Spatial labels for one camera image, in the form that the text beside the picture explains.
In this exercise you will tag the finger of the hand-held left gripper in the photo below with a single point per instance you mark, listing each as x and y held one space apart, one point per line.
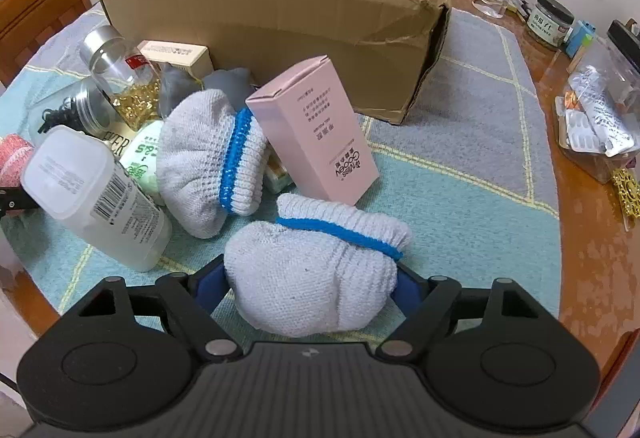
12 200

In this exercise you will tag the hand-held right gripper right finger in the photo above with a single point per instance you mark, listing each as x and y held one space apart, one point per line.
407 289

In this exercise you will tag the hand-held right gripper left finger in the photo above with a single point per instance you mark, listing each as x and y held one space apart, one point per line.
210 285

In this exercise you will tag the white plastic bottle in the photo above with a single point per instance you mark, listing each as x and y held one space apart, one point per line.
75 178

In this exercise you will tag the clear jar of black clips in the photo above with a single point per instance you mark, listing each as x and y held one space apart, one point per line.
75 110

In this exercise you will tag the grey toy figure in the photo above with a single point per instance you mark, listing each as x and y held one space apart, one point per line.
175 90

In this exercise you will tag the cardboard box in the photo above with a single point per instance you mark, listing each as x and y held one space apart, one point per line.
300 18

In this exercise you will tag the pink knitted item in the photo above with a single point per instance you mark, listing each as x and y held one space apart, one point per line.
12 158

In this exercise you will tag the cream greeting card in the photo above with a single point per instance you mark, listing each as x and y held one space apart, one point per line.
117 143

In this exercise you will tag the green tissue packet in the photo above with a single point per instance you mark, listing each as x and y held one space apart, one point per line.
142 158

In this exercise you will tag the clear jar of yellow capsules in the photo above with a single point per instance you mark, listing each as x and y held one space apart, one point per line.
127 83

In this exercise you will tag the pink carton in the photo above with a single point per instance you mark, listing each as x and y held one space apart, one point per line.
320 133

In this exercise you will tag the wooden chair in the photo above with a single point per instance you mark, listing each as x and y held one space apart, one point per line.
50 3

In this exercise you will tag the cream carton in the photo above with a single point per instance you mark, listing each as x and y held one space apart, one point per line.
175 55

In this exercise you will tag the clear plastic medicine container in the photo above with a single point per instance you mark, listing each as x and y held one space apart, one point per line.
590 163

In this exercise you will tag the silver blister pack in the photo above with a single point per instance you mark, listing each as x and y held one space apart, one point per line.
582 133

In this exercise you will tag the gold ornament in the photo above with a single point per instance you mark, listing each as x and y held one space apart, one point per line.
627 195

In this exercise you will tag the white medicine tube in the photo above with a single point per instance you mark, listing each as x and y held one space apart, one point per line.
605 113

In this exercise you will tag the glass jar with dark lid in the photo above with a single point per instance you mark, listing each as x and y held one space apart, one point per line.
547 28

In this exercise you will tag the small dark object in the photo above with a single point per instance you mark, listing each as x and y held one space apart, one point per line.
520 8

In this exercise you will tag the small blue box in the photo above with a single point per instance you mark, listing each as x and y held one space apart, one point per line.
581 40

